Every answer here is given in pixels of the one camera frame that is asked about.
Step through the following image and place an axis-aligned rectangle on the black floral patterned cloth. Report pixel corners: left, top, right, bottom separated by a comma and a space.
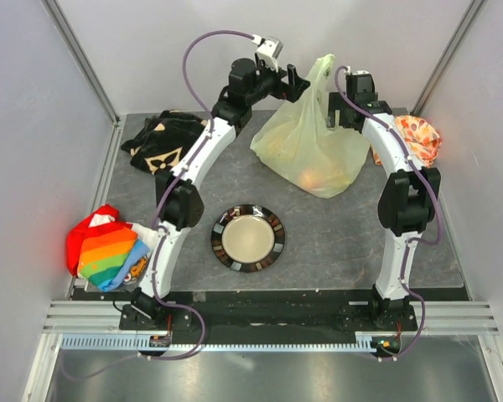
121, 110, 207, 175

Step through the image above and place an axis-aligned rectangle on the orange floral cloth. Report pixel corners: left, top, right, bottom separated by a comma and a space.
395, 115, 442, 168

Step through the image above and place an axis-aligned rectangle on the grey slotted cable duct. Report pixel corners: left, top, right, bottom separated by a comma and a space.
60, 332, 386, 353

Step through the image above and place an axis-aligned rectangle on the black rimmed ceramic plate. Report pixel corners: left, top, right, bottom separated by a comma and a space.
210, 204, 287, 273

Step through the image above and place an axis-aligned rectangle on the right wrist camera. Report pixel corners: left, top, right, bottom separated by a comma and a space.
343, 66, 371, 77

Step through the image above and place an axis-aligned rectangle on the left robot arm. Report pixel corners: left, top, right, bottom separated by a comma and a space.
123, 59, 310, 329

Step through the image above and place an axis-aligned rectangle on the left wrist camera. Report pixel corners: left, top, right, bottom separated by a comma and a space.
251, 34, 283, 72

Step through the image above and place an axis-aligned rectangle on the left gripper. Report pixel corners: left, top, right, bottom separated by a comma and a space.
247, 59, 310, 107

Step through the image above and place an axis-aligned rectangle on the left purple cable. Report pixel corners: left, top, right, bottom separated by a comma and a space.
60, 28, 261, 380

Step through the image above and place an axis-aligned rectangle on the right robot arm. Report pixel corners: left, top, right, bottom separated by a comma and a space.
327, 66, 443, 330

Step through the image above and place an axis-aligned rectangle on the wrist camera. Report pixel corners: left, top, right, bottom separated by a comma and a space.
251, 34, 283, 72
343, 66, 371, 77

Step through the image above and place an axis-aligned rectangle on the rainbow striped cloth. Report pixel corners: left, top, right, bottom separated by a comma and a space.
65, 204, 158, 292

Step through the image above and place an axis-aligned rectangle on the pale green plastic bag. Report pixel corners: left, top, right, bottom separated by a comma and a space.
250, 54, 370, 198

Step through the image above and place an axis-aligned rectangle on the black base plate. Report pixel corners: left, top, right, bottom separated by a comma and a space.
119, 289, 417, 332

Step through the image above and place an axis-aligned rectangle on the orange fake fruit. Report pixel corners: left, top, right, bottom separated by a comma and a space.
298, 167, 330, 193

